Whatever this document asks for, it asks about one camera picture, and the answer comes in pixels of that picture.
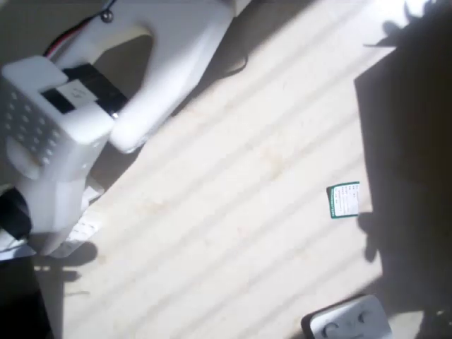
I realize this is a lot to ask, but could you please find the green bordered white label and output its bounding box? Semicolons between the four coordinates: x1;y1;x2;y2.
326;182;360;218

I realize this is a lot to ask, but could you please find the white device with round buttons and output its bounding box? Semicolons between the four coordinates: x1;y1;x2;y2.
302;295;393;339

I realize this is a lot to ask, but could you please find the red white black forearm cable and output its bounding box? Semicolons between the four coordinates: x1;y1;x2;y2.
44;0;117;57

